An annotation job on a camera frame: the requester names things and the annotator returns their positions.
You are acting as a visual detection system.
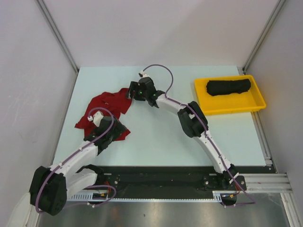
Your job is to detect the red t shirt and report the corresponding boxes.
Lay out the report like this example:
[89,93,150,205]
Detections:
[75,88,132,140]

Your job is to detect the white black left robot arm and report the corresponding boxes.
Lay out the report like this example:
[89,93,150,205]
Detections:
[29,111,126,216]

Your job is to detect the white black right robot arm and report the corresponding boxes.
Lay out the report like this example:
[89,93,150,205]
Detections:
[126,77,239,190]

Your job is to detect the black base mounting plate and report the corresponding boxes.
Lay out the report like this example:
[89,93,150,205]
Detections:
[86,165,245,191]

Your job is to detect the rolled black t shirt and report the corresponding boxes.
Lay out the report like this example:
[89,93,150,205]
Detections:
[206,79,251,96]

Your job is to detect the yellow plastic tray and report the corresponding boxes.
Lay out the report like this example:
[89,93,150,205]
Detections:
[194,75,267,115]

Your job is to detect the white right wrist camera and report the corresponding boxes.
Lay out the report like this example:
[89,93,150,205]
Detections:
[138,70,149,78]

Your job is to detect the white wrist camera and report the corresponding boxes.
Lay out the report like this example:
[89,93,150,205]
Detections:
[88,111,104,127]
[138,70,149,78]

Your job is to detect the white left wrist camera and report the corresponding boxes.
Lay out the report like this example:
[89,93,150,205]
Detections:
[88,111,104,127]

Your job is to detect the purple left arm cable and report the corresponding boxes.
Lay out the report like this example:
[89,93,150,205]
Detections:
[35,106,117,214]

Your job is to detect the white slotted cable duct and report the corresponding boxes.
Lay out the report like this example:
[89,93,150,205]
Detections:
[67,190,237,203]

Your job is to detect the aluminium frame rail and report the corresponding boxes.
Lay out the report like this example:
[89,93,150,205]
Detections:
[242,174,292,193]

